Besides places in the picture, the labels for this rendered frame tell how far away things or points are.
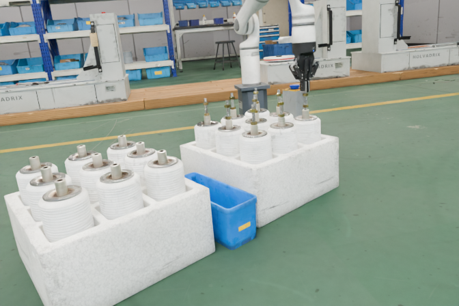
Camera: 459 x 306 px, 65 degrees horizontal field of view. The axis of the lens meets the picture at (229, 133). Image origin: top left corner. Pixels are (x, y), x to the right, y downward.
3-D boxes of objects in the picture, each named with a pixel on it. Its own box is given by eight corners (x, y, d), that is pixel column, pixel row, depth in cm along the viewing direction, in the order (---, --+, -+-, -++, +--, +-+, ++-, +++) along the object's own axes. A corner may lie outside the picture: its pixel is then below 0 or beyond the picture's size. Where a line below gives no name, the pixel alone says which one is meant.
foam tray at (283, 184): (184, 192, 133) (179, 145, 129) (261, 162, 157) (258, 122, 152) (259, 229, 104) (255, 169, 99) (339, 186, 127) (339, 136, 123)
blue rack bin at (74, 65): (61, 68, 582) (59, 55, 577) (86, 66, 589) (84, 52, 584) (53, 70, 535) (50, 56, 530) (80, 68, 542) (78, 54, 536)
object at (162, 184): (146, 229, 95) (136, 164, 90) (177, 216, 100) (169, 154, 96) (164, 243, 87) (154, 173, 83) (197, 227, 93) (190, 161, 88)
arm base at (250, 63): (240, 85, 181) (238, 49, 177) (257, 82, 183) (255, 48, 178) (244, 87, 172) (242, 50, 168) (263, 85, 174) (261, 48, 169)
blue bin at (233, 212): (170, 216, 116) (165, 181, 113) (198, 204, 122) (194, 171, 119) (231, 253, 93) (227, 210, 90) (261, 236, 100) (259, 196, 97)
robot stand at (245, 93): (238, 141, 191) (233, 85, 183) (264, 138, 193) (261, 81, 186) (244, 149, 177) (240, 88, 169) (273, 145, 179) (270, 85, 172)
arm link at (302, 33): (295, 42, 124) (294, 23, 122) (322, 40, 115) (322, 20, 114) (276, 44, 118) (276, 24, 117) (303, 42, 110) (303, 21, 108)
